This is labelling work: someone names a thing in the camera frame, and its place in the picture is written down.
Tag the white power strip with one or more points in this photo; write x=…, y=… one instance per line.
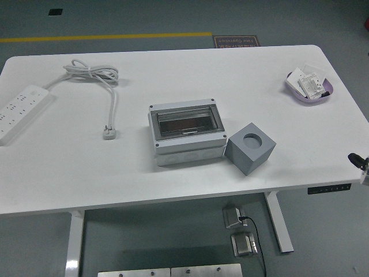
x=20, y=109

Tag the silver floor socket box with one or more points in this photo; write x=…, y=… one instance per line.
x=232, y=216
x=243, y=245

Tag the grey cube holder block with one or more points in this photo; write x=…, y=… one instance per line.
x=245, y=160

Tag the transparent hinged box lid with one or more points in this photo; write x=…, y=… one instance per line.
x=187, y=115

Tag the black table control panel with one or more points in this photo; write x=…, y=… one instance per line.
x=328, y=189

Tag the red object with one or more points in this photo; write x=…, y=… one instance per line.
x=366, y=26

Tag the white switch panel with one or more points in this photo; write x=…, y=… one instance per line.
x=311, y=85

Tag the grey electrical enclosure box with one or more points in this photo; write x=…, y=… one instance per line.
x=187, y=147

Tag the small black part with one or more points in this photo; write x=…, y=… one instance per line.
x=325, y=94

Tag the purple plastic tray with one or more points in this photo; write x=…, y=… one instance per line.
x=314, y=101

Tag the clear plastic packet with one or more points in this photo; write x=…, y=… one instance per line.
x=315, y=67

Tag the black square floor marker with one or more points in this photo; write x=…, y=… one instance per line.
x=55, y=12

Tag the dark printed floor sign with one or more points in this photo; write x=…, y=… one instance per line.
x=236, y=41

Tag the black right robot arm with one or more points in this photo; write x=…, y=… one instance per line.
x=363, y=173

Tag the grey metal plate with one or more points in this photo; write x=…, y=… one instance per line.
x=132, y=273
x=206, y=271

